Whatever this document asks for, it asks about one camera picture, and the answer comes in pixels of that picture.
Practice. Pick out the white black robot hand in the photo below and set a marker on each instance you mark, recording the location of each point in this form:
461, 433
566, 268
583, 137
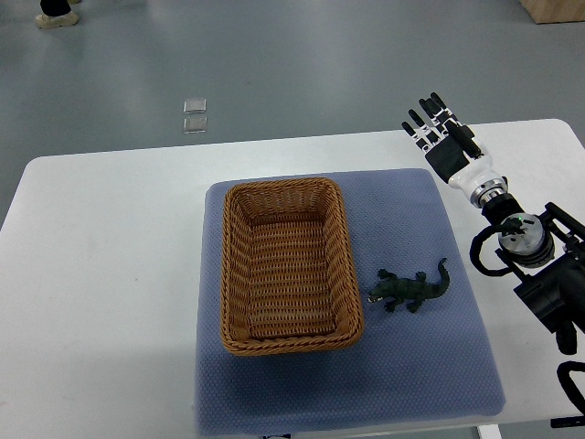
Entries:
455, 155

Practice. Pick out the dark green toy crocodile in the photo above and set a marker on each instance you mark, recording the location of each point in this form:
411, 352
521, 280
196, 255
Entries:
398, 290

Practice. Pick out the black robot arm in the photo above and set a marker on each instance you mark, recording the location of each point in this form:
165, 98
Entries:
532, 303

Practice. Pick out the brown wicker basket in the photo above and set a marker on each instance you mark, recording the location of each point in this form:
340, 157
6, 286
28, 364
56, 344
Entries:
288, 280

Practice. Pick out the blue textured mat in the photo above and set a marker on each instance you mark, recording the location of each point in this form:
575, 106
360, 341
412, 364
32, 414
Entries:
433, 364

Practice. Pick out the lower floor socket plate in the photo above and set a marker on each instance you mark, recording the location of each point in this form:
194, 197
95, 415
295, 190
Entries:
195, 125

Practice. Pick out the floor socket plate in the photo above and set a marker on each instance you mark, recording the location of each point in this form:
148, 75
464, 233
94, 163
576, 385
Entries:
195, 105
195, 125

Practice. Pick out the upper floor socket plate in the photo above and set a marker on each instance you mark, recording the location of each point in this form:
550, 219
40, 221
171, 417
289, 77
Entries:
195, 105

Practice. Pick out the beige shoe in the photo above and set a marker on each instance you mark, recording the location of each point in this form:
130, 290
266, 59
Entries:
50, 22

